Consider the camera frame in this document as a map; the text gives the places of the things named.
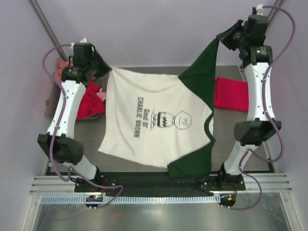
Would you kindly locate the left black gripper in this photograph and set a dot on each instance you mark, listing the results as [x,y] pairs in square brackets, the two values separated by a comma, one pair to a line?
[105,68]

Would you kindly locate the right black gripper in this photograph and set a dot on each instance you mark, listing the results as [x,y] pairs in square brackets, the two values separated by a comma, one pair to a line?
[226,37]

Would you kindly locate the white and green t shirt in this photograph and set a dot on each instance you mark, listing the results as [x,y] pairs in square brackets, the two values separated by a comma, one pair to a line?
[162,120]

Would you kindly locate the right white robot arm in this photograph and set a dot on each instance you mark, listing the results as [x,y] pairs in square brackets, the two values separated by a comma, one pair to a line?
[260,124]

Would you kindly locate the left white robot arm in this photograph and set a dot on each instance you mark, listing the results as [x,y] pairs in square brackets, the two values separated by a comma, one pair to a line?
[66,155]

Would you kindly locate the salmon pink t shirt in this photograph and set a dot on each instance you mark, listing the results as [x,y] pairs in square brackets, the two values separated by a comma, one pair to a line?
[61,66]

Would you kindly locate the light pink t shirt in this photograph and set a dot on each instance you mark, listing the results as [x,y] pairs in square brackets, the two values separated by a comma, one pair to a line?
[101,94]

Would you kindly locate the crimson red t shirt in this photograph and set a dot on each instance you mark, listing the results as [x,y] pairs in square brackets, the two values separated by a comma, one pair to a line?
[90,104]

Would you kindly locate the grey plastic bin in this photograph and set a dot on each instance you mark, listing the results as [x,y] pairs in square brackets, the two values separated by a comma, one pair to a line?
[54,97]

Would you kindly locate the folded magenta t shirt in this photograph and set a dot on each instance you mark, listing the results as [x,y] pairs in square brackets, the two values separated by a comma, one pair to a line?
[231,95]

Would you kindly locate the right aluminium frame post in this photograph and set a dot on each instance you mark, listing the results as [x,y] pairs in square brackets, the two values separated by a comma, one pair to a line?
[272,14]

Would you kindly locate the aluminium frame post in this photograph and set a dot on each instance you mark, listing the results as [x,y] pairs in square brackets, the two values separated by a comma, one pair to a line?
[44,22]
[272,14]

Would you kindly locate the left aluminium frame post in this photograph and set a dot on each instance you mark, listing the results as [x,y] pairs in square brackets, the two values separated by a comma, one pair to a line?
[44,22]

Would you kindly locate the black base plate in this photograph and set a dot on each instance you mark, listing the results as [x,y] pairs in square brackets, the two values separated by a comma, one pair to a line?
[161,182]

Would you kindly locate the slotted cable duct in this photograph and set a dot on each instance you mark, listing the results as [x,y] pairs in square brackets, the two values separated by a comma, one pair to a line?
[96,199]

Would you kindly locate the aluminium front rail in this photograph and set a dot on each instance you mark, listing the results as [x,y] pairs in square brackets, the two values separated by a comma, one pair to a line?
[272,182]

